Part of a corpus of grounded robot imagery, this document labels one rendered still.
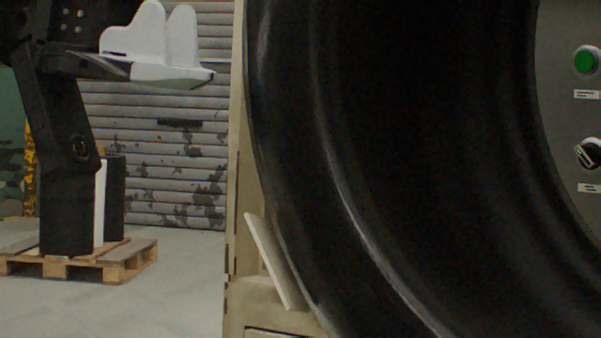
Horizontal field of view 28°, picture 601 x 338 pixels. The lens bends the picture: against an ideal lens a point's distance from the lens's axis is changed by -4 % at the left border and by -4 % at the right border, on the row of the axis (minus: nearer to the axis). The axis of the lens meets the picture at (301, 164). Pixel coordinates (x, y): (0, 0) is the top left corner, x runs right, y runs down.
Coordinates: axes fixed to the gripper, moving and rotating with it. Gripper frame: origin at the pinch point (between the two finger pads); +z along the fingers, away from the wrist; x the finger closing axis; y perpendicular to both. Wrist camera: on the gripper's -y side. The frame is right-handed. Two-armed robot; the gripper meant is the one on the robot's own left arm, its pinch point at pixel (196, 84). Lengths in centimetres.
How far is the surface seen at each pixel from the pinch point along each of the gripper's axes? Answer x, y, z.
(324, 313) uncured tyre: -9.7, -10.2, 19.1
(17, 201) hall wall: 663, -189, -727
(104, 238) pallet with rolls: 513, -155, -478
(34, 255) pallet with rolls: 430, -156, -457
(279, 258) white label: -9.2, -8.0, 15.2
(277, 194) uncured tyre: -10.9, -4.2, 15.6
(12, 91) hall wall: 662, -95, -748
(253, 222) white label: -11.1, -6.0, 14.4
